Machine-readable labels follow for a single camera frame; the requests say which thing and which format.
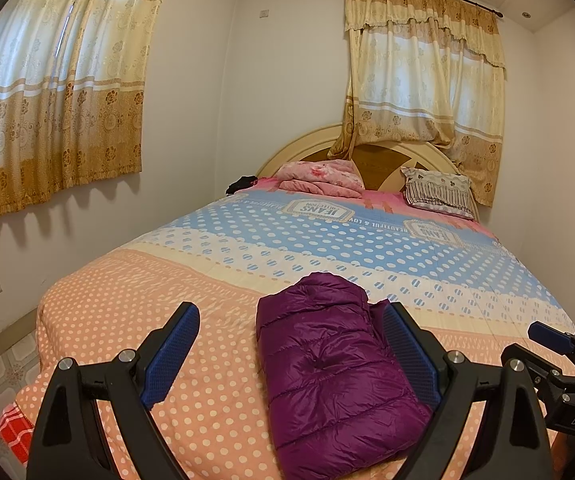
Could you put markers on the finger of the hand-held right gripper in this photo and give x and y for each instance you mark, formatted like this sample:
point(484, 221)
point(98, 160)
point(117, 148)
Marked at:
point(550, 337)
point(547, 375)

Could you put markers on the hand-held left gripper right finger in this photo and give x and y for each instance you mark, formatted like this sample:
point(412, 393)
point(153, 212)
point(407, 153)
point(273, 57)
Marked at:
point(410, 355)

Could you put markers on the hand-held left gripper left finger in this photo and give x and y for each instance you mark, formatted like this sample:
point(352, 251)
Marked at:
point(175, 355)

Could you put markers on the purple puffer jacket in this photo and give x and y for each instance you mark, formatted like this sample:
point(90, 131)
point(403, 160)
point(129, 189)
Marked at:
point(327, 370)

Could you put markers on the polka-dot bedspread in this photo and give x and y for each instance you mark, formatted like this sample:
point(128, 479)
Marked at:
point(142, 310)

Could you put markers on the striped pillow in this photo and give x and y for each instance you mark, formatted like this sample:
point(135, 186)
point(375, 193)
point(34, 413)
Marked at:
point(437, 192)

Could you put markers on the red plaid blanket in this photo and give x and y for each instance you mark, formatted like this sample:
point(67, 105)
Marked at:
point(15, 430)

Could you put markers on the dark cloth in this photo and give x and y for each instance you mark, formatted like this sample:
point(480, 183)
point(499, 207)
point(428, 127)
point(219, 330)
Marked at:
point(241, 184)

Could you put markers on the pink folded blanket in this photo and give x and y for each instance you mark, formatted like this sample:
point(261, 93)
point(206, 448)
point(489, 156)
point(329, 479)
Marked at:
point(317, 177)

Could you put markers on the beige wooden headboard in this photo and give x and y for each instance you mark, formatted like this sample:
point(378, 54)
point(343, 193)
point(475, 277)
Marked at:
point(292, 152)

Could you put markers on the narrow beige floral curtain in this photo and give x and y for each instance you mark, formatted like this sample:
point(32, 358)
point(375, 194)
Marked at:
point(417, 85)

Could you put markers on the wide beige floral curtain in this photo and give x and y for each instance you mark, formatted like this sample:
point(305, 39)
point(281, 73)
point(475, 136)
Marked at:
point(57, 110)

